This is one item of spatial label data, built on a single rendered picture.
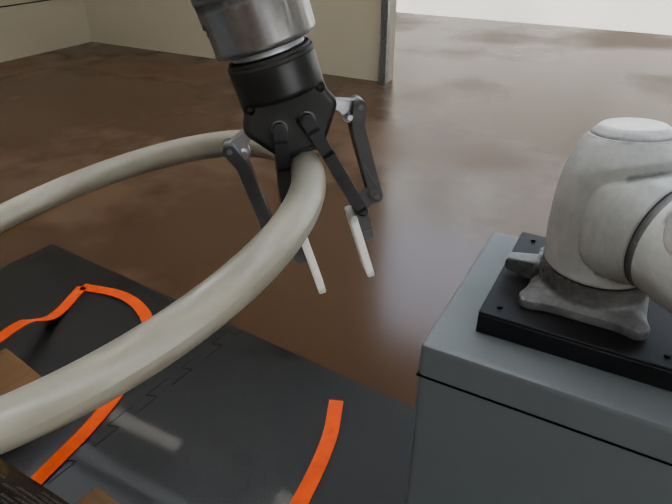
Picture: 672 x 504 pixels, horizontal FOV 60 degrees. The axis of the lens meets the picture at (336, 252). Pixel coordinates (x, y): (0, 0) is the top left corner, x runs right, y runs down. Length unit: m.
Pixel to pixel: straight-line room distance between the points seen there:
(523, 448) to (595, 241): 0.32
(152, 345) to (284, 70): 0.24
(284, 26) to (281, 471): 1.40
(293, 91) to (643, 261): 0.49
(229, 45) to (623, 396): 0.67
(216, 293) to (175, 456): 1.46
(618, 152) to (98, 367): 0.67
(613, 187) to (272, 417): 1.31
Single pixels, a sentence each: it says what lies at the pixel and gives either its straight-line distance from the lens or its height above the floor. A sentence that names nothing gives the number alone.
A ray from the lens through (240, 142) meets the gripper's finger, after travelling 0.52.
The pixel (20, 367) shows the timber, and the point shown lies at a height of 0.13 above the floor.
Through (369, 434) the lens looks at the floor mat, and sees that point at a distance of 1.79.
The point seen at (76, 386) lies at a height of 1.14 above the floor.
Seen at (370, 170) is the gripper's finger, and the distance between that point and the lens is 0.54.
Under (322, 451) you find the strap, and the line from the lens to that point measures 1.75.
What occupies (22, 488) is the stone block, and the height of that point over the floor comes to 0.62.
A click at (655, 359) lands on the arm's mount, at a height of 0.84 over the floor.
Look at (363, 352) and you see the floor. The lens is 2.08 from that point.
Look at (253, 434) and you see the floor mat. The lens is 1.81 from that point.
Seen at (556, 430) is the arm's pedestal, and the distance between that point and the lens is 0.90.
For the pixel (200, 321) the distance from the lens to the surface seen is 0.35.
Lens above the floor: 1.36
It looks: 31 degrees down
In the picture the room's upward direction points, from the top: straight up
